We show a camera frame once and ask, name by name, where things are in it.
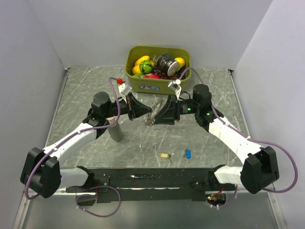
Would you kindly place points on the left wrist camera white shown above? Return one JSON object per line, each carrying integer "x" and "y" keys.
{"x": 124, "y": 89}

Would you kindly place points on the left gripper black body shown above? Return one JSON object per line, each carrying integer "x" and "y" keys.
{"x": 130, "y": 106}

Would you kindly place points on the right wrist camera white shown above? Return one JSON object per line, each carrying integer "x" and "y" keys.
{"x": 175, "y": 86}

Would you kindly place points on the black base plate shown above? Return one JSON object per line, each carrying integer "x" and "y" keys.
{"x": 140, "y": 184}

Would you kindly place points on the dark grapes bunch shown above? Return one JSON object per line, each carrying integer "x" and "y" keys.
{"x": 165, "y": 76}

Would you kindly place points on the green watermelon toy ball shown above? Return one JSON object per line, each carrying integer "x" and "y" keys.
{"x": 146, "y": 66}

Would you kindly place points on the grey bottle with beige cap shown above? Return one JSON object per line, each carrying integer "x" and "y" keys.
{"x": 114, "y": 130}

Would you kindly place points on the yellow tag key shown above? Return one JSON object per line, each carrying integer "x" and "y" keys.
{"x": 165, "y": 156}

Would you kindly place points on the large keyring with small rings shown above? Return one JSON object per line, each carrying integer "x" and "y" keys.
{"x": 155, "y": 108}

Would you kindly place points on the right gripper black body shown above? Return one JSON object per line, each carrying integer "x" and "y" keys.
{"x": 177, "y": 109}

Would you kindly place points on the yellow toy lemon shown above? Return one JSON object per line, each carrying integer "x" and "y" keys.
{"x": 181, "y": 62}

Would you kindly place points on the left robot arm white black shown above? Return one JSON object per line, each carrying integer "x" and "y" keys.
{"x": 42, "y": 170}

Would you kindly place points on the black paper cup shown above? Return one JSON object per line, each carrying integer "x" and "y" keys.
{"x": 167, "y": 63}

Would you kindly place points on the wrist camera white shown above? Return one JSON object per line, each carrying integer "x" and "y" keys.
{"x": 124, "y": 89}
{"x": 175, "y": 86}

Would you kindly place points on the yellow toy mango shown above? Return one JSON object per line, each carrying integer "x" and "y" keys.
{"x": 143, "y": 58}

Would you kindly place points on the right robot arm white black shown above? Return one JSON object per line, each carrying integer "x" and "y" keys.
{"x": 260, "y": 167}

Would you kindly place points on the red toy fruit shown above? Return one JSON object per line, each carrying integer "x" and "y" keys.
{"x": 151, "y": 76}

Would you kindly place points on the blue tag key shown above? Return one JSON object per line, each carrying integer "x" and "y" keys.
{"x": 187, "y": 154}

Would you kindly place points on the olive green plastic bin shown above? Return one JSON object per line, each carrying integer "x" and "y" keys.
{"x": 148, "y": 85}

